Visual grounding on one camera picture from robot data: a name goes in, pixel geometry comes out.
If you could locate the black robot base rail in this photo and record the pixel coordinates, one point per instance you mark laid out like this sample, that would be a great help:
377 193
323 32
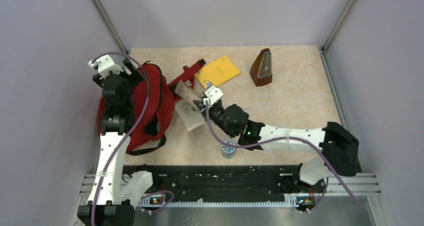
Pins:
219 184

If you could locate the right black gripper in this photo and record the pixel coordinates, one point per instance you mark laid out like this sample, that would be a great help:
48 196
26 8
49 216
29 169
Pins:
211 108

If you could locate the round blue patterned tin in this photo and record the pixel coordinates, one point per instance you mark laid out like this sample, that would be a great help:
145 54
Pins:
226 151

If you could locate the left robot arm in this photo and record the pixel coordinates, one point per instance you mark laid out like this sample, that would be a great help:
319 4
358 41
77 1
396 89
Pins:
110 203

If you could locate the colourful treehouse storey book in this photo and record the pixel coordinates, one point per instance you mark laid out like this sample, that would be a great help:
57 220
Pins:
186 109

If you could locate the brown wooden metronome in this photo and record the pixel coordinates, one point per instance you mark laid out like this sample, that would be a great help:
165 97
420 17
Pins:
261 69

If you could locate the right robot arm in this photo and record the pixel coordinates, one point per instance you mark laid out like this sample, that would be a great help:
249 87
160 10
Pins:
335 147

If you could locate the red student backpack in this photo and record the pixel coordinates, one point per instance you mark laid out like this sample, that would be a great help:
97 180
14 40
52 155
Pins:
148 107

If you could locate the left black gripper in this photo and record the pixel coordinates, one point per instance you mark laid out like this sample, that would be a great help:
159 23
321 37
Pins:
135 77

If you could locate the yellow notebook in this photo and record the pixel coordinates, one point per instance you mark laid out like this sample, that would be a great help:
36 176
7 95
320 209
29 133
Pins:
217 72

